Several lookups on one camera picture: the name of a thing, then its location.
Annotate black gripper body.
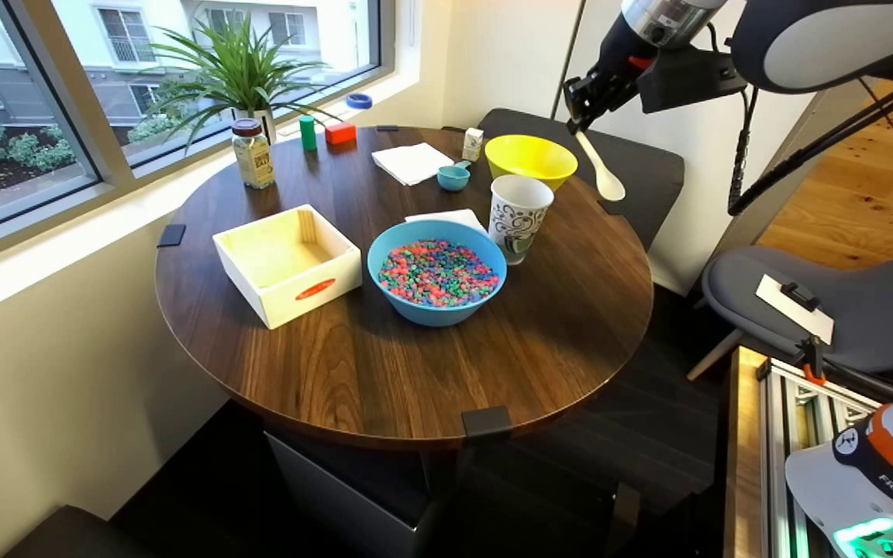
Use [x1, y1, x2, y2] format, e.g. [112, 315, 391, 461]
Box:
[562, 8, 670, 117]

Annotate white plastic spoon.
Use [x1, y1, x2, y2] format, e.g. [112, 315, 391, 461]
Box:
[569, 128, 630, 206]

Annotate patterned white paper cup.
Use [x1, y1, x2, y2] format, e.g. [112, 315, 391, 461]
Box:
[487, 170, 559, 269]

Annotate small teal cup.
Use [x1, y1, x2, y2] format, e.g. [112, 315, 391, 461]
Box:
[433, 157, 477, 194]

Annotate yellow plastic bowl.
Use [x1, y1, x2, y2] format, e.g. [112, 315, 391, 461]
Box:
[479, 131, 584, 194]

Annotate small white card box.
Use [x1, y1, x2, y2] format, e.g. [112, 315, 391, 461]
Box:
[458, 125, 490, 166]

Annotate folded white napkin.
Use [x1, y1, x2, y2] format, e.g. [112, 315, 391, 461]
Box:
[367, 138, 458, 193]

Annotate colourful beads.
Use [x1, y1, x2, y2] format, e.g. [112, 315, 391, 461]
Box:
[376, 239, 501, 308]

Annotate blue bowl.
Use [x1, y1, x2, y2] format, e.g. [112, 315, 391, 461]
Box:
[362, 215, 512, 330]

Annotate black stand rod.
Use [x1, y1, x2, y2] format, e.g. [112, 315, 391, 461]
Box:
[725, 77, 893, 220]

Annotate orange block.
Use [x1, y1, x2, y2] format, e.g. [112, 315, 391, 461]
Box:
[321, 119, 362, 150]

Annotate green cylinder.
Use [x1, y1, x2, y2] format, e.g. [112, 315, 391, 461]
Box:
[294, 110, 321, 156]

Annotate white label plate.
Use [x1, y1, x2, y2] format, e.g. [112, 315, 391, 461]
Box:
[752, 269, 841, 349]

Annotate grey swivel chair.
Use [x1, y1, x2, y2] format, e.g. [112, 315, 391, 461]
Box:
[686, 239, 893, 386]

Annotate black table clip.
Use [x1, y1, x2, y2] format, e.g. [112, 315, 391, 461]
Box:
[156, 220, 190, 251]
[458, 404, 513, 441]

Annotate light wooden box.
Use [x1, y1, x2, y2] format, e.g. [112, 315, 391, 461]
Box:
[210, 201, 365, 330]

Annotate yellow jar with dark lid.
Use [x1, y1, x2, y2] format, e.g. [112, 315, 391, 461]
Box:
[230, 114, 278, 193]

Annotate green potted plant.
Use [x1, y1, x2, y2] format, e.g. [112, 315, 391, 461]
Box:
[126, 14, 338, 147]

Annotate grey table base box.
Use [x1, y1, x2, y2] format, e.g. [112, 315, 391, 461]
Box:
[259, 423, 440, 558]

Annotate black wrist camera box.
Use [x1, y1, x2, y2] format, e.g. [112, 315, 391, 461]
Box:
[639, 44, 750, 117]

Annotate black cable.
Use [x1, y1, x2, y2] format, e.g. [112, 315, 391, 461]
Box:
[725, 82, 761, 215]

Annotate aluminium frame rail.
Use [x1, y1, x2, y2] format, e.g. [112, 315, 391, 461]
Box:
[722, 343, 887, 558]

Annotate window frame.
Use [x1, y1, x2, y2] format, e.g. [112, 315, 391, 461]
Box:
[0, 0, 397, 272]

